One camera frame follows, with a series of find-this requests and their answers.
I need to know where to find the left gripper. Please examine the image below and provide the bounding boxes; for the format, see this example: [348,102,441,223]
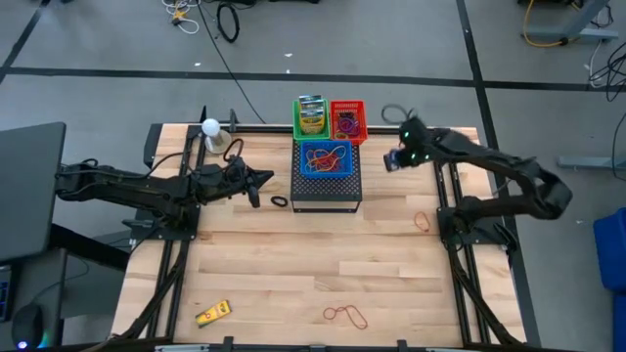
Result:
[191,159,276,210]

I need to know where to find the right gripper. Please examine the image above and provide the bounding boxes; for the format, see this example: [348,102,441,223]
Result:
[384,115,437,174]

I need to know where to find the red plastic basket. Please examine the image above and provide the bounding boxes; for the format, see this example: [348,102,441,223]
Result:
[330,100,369,147]

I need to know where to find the blue plastic basket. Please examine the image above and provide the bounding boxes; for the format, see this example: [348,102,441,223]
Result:
[298,140,355,180]

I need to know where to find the purple coil wristband keyring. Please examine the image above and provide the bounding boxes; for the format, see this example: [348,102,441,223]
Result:
[341,112,362,133]
[337,116,361,136]

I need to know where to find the orange rubber band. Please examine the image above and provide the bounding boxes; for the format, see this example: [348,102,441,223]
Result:
[413,210,432,234]
[305,149,334,170]

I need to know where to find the green plastic basket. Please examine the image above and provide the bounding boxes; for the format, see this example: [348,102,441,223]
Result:
[291,98,332,144]

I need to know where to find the pile of coloured rubber bands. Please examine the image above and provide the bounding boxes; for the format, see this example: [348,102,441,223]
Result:
[307,154,343,174]

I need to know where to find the yellow crayon box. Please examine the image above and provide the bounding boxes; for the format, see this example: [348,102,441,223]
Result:
[195,299,233,329]

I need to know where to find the red rubber band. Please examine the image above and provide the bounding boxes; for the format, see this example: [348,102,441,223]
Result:
[323,304,370,330]

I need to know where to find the black side desk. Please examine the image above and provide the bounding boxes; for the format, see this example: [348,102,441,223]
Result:
[0,222,131,352]

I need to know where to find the grey desk leg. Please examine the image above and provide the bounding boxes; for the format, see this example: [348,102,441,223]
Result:
[525,0,620,43]

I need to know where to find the large dark desk monitor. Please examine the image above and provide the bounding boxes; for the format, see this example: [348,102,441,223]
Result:
[0,121,67,264]

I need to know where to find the black perforated metal stand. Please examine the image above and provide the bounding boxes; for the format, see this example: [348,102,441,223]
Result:
[290,141,364,214]

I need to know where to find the white bulb brass lamp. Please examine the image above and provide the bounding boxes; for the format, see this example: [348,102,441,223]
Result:
[201,118,234,155]

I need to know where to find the blue storage bin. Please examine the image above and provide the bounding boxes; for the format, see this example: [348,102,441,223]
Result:
[612,292,626,352]
[593,206,626,293]

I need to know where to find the black computer mouse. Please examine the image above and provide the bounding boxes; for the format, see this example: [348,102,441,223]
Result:
[10,302,45,351]

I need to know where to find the black keyboard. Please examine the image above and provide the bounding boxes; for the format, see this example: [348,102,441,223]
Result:
[0,265,13,324]

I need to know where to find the long black floor cable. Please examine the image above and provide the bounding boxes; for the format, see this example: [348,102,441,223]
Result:
[195,0,268,126]

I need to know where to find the coiled black floor cable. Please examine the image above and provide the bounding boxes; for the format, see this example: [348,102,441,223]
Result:
[216,1,241,44]

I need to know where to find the white floor cable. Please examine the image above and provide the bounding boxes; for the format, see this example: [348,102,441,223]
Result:
[160,0,201,35]

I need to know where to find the yellow floor cable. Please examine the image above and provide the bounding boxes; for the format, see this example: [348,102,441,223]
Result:
[521,0,568,49]

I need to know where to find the black cable bundle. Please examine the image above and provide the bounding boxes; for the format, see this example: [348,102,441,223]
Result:
[589,38,626,102]

